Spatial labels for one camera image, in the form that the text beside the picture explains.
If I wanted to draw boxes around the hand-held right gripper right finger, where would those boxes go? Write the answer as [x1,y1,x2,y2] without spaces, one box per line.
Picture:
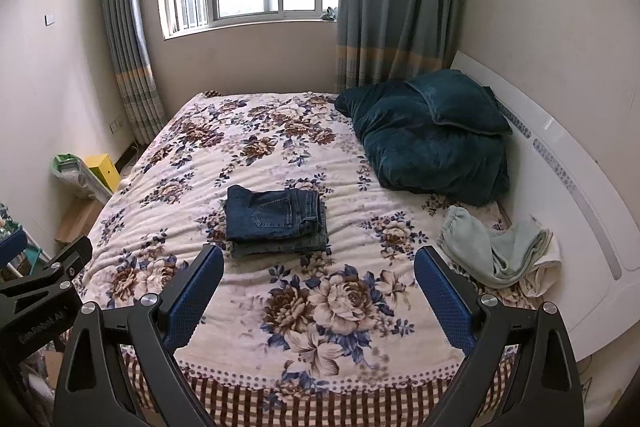
[413,244,586,427]

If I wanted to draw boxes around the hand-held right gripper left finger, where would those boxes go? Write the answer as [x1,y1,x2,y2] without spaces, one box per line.
[52,244,226,427]

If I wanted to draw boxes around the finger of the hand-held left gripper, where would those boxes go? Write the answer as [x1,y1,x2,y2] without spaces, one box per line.
[30,236,95,290]

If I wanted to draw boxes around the dark blue denim pants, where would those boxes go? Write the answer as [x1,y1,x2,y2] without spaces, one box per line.
[224,185,332,259]

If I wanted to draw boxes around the light green pants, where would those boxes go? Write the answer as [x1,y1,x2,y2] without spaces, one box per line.
[436,205,554,291]

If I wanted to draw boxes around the blue plastic object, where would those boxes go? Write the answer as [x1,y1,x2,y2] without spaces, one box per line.
[0,227,29,269]

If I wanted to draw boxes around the green and white plastic bag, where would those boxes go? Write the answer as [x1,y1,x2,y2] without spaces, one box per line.
[51,153,97,200]

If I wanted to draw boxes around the yellow box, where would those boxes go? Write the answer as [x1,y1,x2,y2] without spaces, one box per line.
[84,153,122,193]

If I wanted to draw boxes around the white cloth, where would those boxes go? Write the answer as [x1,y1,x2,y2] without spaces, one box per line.
[519,216,562,299]

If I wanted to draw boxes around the dark teal quilt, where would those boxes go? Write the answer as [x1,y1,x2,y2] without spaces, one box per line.
[334,79,512,208]

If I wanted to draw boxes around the white bed headboard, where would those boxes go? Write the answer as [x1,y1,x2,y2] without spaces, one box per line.
[450,51,633,358]

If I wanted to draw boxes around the floral fleece blanket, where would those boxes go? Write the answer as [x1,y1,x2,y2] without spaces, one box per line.
[72,91,516,413]

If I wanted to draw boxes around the dark teal pillow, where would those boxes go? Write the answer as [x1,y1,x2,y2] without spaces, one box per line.
[404,69,514,137]

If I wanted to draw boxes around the grey-blue curtain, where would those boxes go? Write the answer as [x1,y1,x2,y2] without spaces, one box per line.
[100,0,167,146]
[334,0,464,96]

